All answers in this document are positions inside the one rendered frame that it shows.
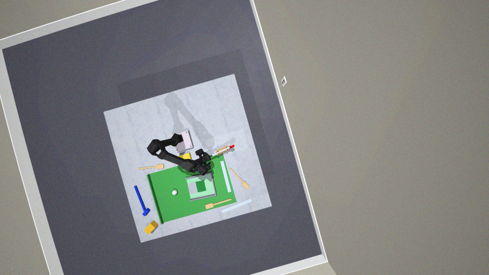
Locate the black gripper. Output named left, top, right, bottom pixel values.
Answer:
left=195, top=149, right=211, bottom=170

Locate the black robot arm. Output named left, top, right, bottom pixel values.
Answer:
left=147, top=133, right=211, bottom=176

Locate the green putting mat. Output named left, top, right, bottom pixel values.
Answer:
left=150, top=154, right=236, bottom=222

